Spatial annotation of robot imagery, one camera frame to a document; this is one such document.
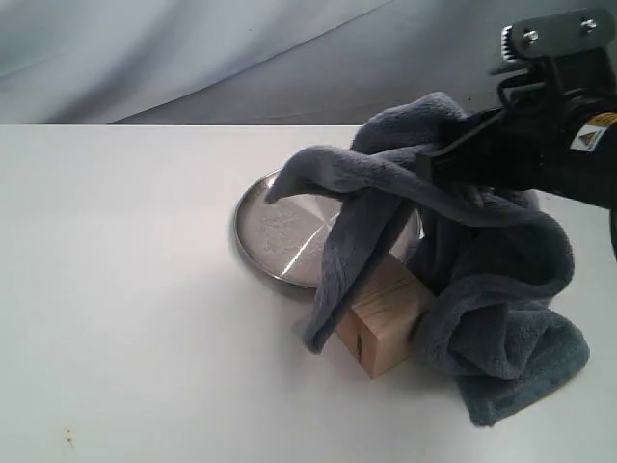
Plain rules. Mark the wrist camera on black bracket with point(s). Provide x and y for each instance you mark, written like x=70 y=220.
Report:
x=553 y=58

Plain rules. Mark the round stainless steel plate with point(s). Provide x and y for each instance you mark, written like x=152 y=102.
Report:
x=284 y=240

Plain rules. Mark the white backdrop sheet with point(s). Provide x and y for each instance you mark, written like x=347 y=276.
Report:
x=246 y=62

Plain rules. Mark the blue-grey fleece towel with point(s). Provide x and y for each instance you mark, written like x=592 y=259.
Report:
x=491 y=258

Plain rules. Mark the light wooden cube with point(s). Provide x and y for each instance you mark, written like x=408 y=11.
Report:
x=377 y=329

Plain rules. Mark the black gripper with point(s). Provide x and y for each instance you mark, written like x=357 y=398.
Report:
x=568 y=150

